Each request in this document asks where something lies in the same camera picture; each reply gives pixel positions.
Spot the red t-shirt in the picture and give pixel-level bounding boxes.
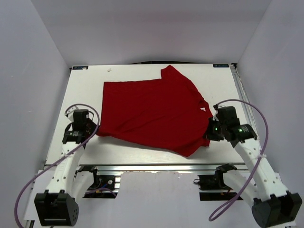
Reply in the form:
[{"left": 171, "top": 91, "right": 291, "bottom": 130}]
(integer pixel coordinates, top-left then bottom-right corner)
[{"left": 97, "top": 66, "right": 212, "bottom": 157}]

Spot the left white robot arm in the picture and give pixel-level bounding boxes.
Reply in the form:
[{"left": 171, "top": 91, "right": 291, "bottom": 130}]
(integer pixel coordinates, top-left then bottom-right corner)
[{"left": 34, "top": 108, "right": 100, "bottom": 228}]

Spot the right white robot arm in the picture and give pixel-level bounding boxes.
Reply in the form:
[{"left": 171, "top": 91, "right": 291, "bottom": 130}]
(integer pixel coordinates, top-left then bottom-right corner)
[{"left": 205, "top": 105, "right": 303, "bottom": 228}]

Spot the left blue table label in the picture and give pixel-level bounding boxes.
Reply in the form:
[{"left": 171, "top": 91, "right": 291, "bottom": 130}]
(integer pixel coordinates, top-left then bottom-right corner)
[{"left": 72, "top": 66, "right": 88, "bottom": 70}]

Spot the blue table label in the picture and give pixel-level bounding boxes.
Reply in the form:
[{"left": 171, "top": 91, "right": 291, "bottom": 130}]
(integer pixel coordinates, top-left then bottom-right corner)
[
  {"left": 213, "top": 64, "right": 229, "bottom": 68},
  {"left": 72, "top": 66, "right": 88, "bottom": 70}
]

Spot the right blue table label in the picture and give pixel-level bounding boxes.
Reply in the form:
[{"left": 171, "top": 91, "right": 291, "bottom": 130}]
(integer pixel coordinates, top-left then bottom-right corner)
[{"left": 213, "top": 64, "right": 229, "bottom": 68}]

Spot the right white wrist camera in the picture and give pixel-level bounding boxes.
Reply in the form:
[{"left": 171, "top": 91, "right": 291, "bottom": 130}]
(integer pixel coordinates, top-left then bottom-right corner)
[{"left": 213, "top": 105, "right": 219, "bottom": 121}]

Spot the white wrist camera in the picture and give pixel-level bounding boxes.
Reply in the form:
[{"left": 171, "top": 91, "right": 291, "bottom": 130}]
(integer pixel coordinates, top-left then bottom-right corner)
[
  {"left": 65, "top": 106, "right": 79, "bottom": 122},
  {"left": 213, "top": 105, "right": 219, "bottom": 121}
]

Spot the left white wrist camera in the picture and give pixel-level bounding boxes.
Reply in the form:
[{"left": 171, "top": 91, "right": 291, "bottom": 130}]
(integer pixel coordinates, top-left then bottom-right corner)
[{"left": 65, "top": 106, "right": 79, "bottom": 122}]

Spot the aluminium right side rail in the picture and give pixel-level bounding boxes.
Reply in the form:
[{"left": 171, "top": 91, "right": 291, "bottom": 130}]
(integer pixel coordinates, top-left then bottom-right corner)
[{"left": 229, "top": 63, "right": 259, "bottom": 139}]

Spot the aluminium rail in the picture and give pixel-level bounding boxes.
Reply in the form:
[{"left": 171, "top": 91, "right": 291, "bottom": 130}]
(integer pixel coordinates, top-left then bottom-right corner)
[
  {"left": 229, "top": 63, "right": 259, "bottom": 139},
  {"left": 44, "top": 163, "right": 250, "bottom": 172}
]

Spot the aluminium front rail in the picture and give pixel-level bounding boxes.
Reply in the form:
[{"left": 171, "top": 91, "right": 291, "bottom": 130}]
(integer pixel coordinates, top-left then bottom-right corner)
[{"left": 44, "top": 163, "right": 250, "bottom": 172}]

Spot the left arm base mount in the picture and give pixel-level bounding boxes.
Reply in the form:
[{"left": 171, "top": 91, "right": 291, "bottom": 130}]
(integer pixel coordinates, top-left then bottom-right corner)
[{"left": 75, "top": 166, "right": 119, "bottom": 199}]

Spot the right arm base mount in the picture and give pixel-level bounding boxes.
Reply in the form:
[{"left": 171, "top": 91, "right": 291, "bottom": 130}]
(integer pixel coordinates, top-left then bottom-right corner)
[{"left": 193, "top": 163, "right": 237, "bottom": 201}]

